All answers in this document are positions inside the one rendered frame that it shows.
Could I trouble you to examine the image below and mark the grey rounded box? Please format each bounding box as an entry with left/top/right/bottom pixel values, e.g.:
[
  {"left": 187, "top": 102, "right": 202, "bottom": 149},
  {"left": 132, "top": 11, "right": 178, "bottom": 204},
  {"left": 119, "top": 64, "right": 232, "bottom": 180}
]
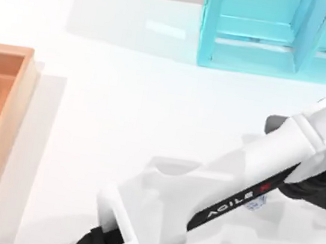
[{"left": 263, "top": 113, "right": 289, "bottom": 137}]

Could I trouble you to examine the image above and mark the small white and blue object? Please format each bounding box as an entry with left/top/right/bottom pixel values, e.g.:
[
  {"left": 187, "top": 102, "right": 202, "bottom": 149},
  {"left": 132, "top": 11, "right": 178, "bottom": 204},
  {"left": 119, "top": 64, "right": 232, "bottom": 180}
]
[{"left": 244, "top": 192, "right": 269, "bottom": 215}]

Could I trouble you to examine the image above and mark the light blue rack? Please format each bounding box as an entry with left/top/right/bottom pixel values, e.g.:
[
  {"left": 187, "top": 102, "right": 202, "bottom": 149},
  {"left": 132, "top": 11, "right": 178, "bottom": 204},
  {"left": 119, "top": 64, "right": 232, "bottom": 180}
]
[{"left": 195, "top": 0, "right": 326, "bottom": 85}]

